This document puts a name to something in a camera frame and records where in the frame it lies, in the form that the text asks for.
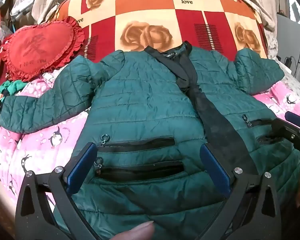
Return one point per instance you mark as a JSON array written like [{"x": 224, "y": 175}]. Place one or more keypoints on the green quilted jacket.
[{"x": 145, "y": 110}]

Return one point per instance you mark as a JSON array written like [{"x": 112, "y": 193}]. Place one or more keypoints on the grey cabinet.
[{"x": 290, "y": 35}]

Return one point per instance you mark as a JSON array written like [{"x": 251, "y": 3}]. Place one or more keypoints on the floral white bed sheet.
[{"x": 292, "y": 80}]

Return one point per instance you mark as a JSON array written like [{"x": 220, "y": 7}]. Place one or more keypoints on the red orange rose-print quilt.
[{"x": 160, "y": 15}]

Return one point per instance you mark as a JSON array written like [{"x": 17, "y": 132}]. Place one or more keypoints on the green cloth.
[{"x": 11, "y": 87}]

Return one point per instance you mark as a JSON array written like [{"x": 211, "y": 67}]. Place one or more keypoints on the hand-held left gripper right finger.
[{"x": 215, "y": 170}]

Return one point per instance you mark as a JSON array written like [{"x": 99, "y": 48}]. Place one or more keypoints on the red heart-shaped frilled pillow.
[{"x": 40, "y": 51}]

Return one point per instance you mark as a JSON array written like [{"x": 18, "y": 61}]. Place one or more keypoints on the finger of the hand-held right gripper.
[
  {"x": 295, "y": 118},
  {"x": 287, "y": 129}
]

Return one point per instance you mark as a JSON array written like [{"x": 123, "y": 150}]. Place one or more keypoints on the person's left hand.
[{"x": 136, "y": 231}]

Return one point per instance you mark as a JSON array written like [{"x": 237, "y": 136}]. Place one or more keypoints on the pink penguin-print blanket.
[{"x": 37, "y": 140}]

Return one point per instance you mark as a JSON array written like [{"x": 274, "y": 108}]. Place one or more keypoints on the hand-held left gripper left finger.
[{"x": 83, "y": 165}]

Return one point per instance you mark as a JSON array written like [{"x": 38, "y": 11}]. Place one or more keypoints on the beige cloth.
[{"x": 266, "y": 0}]

